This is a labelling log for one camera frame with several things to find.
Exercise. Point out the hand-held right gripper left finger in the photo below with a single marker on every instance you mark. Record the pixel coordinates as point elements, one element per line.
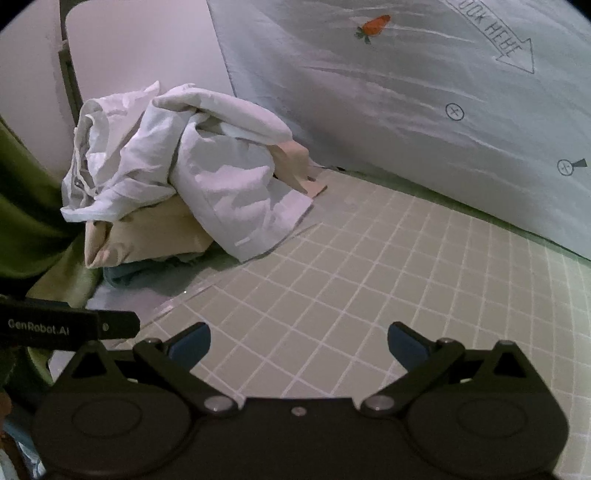
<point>191,344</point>

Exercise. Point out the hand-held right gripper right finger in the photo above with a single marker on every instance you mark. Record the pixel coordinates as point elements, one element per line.
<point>406,344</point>

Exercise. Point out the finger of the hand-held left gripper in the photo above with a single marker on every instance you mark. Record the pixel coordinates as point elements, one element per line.
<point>119,324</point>

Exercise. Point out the white garment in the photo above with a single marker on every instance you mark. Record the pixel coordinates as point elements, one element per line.
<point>207,175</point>

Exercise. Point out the teal cloth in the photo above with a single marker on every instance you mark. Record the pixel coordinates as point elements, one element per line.
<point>138,274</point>

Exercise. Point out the green grid mat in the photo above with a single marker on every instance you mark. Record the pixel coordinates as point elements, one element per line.
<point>369,286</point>

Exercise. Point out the beige garment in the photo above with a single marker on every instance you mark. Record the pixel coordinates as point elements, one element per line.
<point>157,230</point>

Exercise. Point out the olive green cloth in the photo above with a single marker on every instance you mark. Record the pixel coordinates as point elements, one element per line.
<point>27,207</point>

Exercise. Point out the pale blue printed blanket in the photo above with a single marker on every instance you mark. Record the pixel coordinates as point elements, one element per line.
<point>392,101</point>

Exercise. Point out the dark green frame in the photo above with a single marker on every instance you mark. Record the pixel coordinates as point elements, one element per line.
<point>69,69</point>

